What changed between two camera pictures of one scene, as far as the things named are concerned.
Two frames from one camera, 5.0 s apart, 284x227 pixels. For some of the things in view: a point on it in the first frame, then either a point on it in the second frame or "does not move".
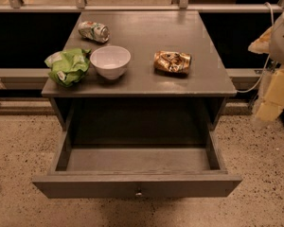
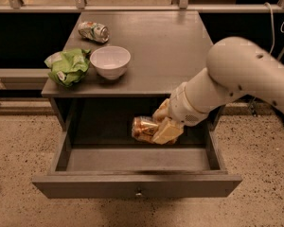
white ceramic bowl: (110, 61) does not move
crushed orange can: (172, 62) -> (144, 128)
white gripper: (283, 38) -> (184, 107)
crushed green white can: (96, 31) does not move
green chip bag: (68, 66) does not move
